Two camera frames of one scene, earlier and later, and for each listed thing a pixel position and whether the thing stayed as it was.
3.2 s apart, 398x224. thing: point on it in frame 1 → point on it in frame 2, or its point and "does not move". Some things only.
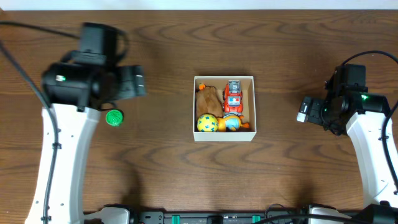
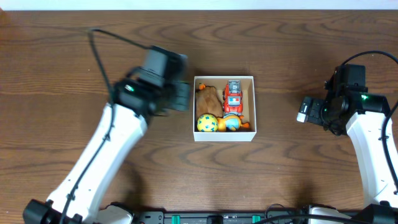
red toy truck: x=232 y=98 does not move
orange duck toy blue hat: x=231 y=123 does not move
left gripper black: x=125 y=81 → x=181 y=96
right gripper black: x=314 y=114 does not move
